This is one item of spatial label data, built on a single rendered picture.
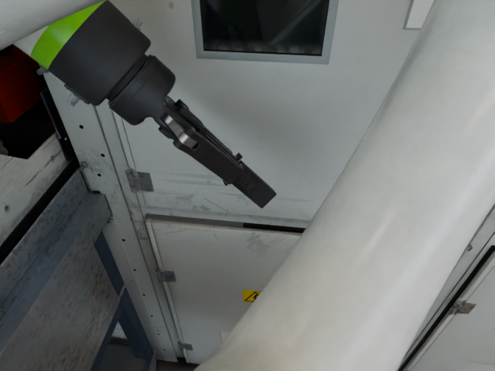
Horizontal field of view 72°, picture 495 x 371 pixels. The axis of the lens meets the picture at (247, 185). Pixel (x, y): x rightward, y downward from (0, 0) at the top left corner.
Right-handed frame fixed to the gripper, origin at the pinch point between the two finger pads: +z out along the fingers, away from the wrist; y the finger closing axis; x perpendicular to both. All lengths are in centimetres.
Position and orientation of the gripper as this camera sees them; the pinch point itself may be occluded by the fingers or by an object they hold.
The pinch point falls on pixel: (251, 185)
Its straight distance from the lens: 46.7
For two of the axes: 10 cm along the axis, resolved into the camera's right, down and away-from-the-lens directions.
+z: 6.7, 5.7, 4.8
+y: 2.5, 4.3, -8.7
